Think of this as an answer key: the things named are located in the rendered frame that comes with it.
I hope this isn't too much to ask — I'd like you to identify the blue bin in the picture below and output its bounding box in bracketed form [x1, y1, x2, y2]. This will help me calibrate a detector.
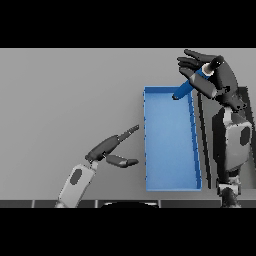
[142, 86, 203, 192]

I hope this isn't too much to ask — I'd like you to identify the blue pipe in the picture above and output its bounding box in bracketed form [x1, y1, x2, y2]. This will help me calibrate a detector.
[171, 56, 225, 101]

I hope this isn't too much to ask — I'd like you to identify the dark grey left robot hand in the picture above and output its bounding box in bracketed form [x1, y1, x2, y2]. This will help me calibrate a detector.
[84, 124, 141, 169]

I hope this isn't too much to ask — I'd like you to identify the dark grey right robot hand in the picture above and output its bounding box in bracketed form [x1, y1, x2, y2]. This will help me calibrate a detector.
[176, 48, 249, 112]

